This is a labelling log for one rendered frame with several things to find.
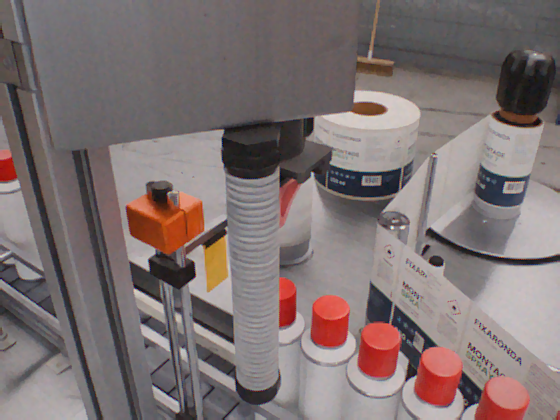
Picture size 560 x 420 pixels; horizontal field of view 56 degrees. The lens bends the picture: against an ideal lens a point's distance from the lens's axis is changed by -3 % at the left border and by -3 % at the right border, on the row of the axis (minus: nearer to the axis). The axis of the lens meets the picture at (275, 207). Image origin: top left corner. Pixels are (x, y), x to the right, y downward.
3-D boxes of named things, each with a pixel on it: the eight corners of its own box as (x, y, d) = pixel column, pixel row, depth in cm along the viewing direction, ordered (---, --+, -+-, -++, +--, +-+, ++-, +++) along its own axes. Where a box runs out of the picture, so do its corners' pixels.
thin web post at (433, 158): (424, 258, 87) (443, 153, 77) (419, 264, 86) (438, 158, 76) (413, 254, 88) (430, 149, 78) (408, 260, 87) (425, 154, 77)
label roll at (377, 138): (359, 146, 123) (364, 84, 116) (430, 179, 110) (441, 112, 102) (292, 171, 112) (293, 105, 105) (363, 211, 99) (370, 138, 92)
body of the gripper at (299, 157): (255, 141, 62) (252, 79, 58) (334, 163, 57) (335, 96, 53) (219, 164, 58) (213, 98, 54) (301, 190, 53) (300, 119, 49)
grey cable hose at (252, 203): (290, 385, 41) (295, 128, 30) (262, 416, 39) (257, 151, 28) (253, 364, 43) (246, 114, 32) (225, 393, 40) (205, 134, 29)
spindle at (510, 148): (526, 204, 99) (567, 50, 84) (513, 226, 93) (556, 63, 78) (479, 190, 104) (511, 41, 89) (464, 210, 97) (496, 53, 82)
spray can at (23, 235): (59, 270, 84) (29, 152, 74) (31, 287, 81) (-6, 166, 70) (40, 258, 87) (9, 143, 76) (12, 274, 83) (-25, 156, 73)
